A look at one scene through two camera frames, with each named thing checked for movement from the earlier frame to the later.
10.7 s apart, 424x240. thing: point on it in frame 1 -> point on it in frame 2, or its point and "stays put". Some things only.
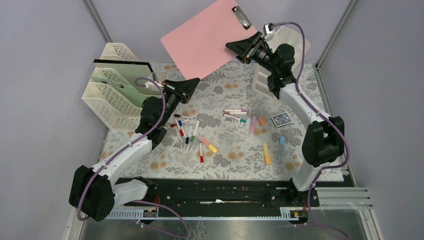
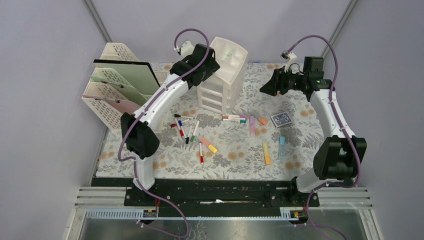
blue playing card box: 281,119 stays put
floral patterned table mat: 225,131 stays put
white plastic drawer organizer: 281,35 -> 219,92
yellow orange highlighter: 267,156 stays put
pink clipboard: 198,45 -> 125,107
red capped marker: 181,130 stays put
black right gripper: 247,48 -> 277,83
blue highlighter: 281,148 stays put
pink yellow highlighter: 206,142 stays put
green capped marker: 193,136 stays put
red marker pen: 201,156 stays put
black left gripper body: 172,97 -> 209,70
